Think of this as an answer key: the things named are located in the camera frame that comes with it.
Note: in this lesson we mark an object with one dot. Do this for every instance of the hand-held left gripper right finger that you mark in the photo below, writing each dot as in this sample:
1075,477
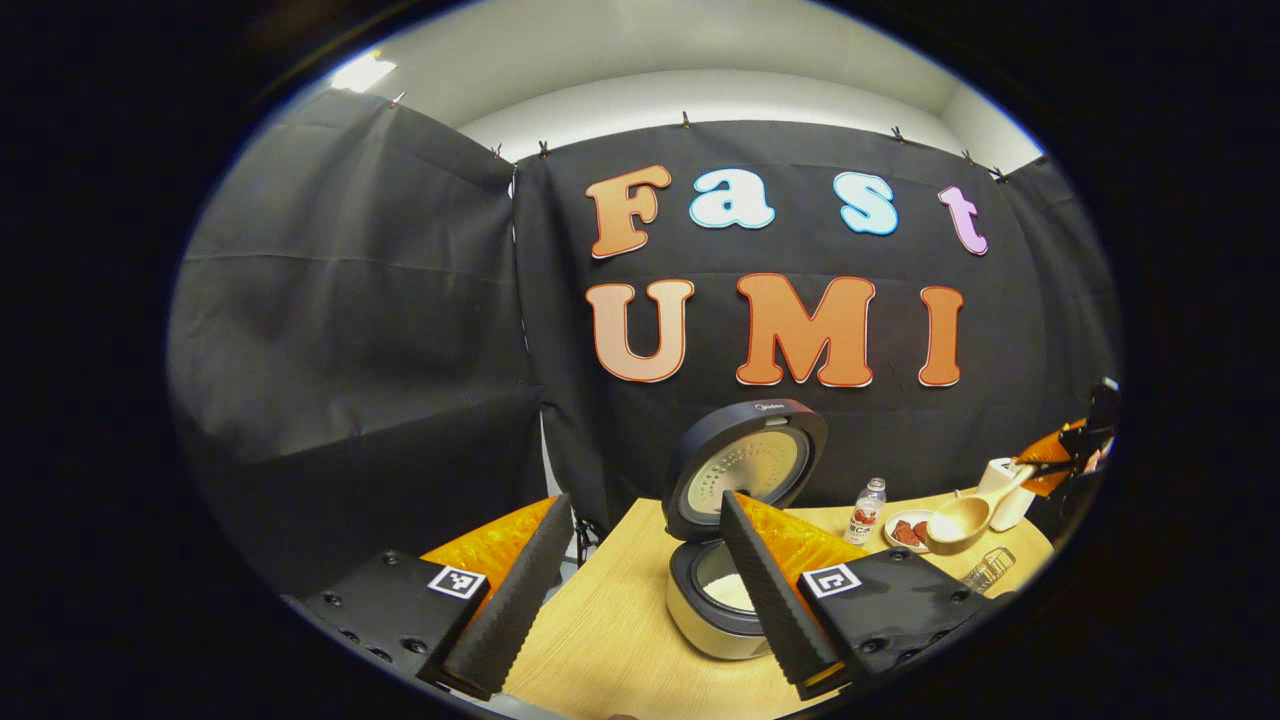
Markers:
770,605

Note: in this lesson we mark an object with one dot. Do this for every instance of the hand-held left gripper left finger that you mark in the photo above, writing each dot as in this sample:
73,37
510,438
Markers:
520,600

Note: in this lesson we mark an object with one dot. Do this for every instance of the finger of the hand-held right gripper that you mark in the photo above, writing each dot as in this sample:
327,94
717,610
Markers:
1060,450

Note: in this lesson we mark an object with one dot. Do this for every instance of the white rice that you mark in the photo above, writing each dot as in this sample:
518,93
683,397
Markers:
730,592

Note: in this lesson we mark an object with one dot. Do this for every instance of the wooden spoon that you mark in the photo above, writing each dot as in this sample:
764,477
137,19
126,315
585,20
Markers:
960,520

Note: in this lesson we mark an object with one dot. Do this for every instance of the dark grey rice cooker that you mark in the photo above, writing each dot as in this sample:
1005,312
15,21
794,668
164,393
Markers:
745,440

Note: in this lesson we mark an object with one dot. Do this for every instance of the white toaster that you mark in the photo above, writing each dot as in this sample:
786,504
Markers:
1012,505

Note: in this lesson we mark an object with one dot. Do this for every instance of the small clear drink bottle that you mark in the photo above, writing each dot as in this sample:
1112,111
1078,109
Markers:
864,518

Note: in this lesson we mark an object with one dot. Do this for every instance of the white plate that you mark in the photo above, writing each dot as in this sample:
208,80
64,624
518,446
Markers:
897,545

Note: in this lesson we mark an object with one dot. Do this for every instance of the red meat piece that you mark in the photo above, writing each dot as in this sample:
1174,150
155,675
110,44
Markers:
921,530
905,534

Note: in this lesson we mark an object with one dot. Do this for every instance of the black backdrop cloth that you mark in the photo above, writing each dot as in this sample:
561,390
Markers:
350,350

